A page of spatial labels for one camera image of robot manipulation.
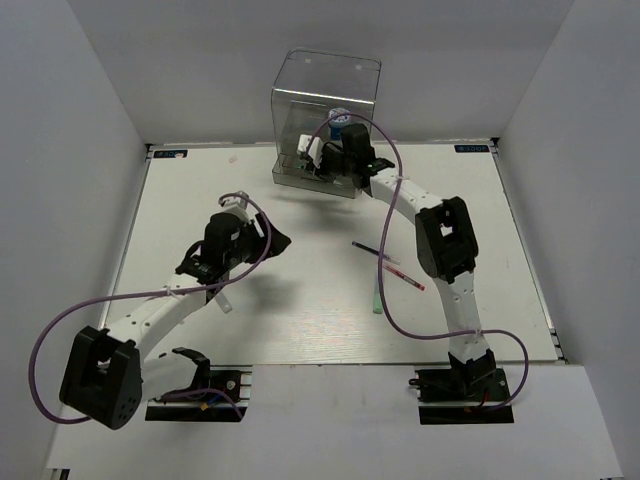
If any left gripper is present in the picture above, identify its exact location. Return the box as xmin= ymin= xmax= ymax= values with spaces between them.
xmin=225 ymin=212 xmax=292 ymax=269

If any blue white round tape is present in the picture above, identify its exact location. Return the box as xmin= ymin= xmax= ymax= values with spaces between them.
xmin=328 ymin=107 xmax=351 ymax=140

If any clear plastic drawer organizer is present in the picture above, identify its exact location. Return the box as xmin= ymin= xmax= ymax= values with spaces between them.
xmin=271 ymin=48 xmax=382 ymax=198

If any blue pen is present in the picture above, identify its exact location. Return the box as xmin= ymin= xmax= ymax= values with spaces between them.
xmin=351 ymin=241 xmax=401 ymax=265

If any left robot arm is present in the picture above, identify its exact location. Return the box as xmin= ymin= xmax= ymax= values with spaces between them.
xmin=59 ymin=213 xmax=291 ymax=430

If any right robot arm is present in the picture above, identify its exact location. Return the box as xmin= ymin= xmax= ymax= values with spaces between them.
xmin=305 ymin=123 xmax=496 ymax=399

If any orange highlighter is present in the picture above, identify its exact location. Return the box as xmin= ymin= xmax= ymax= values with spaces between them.
xmin=214 ymin=292 xmax=233 ymax=314

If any green highlighter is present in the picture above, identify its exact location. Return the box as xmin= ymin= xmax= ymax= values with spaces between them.
xmin=372 ymin=274 xmax=383 ymax=315

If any left blue corner label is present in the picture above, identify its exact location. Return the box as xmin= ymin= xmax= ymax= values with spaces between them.
xmin=153 ymin=149 xmax=188 ymax=159

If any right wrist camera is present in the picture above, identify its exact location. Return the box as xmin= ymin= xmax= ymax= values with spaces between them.
xmin=296 ymin=134 xmax=323 ymax=168

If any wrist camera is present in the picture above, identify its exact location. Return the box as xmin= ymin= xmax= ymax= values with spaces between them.
xmin=218 ymin=191 xmax=249 ymax=223
xmin=296 ymin=134 xmax=323 ymax=168

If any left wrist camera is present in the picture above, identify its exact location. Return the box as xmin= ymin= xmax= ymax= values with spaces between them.
xmin=218 ymin=191 xmax=249 ymax=223

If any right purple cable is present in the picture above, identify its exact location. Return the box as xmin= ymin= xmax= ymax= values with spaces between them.
xmin=305 ymin=113 xmax=530 ymax=412

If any purple cable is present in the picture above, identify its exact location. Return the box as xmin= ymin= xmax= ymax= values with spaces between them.
xmin=305 ymin=113 xmax=530 ymax=412
xmin=28 ymin=192 xmax=274 ymax=426

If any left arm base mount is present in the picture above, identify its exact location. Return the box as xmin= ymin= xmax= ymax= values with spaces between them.
xmin=145 ymin=366 xmax=253 ymax=423

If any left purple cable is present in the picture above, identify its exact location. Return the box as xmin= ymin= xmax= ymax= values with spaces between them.
xmin=28 ymin=192 xmax=274 ymax=426

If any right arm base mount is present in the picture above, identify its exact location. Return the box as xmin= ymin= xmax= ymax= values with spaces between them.
xmin=408 ymin=368 xmax=514 ymax=426

